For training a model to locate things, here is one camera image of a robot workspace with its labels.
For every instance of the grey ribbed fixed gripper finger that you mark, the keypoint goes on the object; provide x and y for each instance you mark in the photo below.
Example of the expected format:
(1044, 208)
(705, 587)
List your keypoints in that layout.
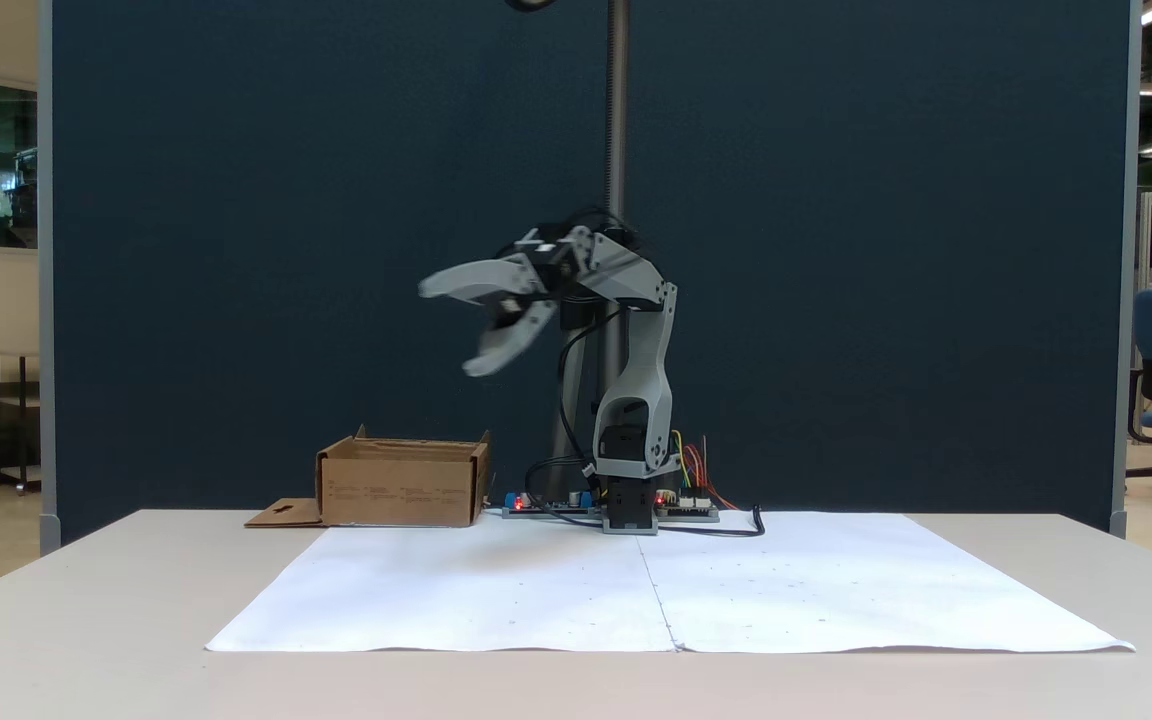
(476, 280)

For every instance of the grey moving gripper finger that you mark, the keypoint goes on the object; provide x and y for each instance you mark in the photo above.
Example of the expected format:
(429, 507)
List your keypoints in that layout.
(511, 340)

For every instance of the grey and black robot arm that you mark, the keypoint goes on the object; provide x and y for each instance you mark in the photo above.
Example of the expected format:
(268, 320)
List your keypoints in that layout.
(641, 380)

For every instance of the blue circuit board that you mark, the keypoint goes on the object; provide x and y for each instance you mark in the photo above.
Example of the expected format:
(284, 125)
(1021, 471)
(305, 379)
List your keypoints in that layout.
(546, 505)

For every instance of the brown cardboard box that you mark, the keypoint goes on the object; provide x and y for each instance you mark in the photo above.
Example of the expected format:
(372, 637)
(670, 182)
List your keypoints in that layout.
(401, 490)

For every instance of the dark blue partition panel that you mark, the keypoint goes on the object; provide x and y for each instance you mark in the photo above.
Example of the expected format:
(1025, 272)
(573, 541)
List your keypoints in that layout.
(236, 250)

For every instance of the circuit board with red LED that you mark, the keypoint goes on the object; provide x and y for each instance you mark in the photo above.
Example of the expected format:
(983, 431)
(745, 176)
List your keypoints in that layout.
(691, 510)

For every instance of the white paper sheet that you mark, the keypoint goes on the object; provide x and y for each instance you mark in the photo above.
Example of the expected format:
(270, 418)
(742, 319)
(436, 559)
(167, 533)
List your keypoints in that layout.
(386, 600)
(836, 580)

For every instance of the dark shelf cart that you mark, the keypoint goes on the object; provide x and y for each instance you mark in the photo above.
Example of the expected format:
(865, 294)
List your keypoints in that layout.
(11, 420)

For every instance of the black camera stand with pole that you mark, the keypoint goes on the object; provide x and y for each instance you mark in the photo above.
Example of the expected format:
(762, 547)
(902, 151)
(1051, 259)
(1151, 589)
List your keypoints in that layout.
(616, 120)

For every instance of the framed wall window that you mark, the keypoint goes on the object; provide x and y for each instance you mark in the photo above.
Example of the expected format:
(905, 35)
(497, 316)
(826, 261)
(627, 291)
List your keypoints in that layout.
(11, 165)

